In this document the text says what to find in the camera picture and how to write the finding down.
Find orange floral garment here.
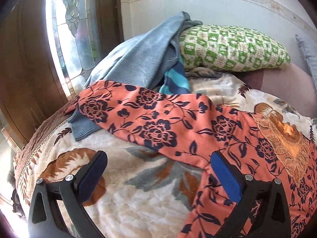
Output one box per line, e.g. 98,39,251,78
66,81,316,237

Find cream leaf-print blanket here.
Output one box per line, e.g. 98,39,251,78
13,69,316,237

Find mauve bed sheet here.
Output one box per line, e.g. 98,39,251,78
235,64,316,118

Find teal navy striped garment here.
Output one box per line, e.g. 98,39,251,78
159,56,190,95

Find light blue pillow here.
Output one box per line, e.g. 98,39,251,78
295,35,317,88

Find green white patterned pillow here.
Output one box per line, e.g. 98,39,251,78
179,25,291,72

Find light blue sweater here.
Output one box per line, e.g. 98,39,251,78
67,11,203,142

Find wooden door with glass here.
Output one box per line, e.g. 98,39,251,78
1,0,123,151

